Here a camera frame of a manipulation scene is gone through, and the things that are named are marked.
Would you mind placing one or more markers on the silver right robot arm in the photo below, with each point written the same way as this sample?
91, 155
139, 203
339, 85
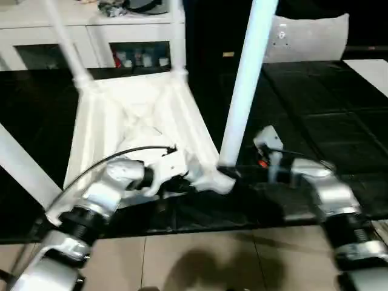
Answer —
333, 188

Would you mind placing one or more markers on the white plastic table top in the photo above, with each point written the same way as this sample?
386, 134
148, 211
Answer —
121, 103

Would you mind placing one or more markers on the grey rounded bag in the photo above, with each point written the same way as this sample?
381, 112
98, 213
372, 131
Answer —
148, 5

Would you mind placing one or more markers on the white flat board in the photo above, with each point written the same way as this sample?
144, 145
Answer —
369, 74

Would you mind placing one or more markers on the grey cushion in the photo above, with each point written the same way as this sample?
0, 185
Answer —
312, 39

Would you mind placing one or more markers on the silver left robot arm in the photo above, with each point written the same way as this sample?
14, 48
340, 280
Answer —
100, 194

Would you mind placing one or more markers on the dark clutter pile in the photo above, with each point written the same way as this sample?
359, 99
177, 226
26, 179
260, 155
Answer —
110, 7

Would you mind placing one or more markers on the white sideboard with glass doors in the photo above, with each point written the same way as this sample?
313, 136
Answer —
121, 30

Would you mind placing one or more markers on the black work mat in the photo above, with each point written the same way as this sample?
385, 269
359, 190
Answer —
318, 106

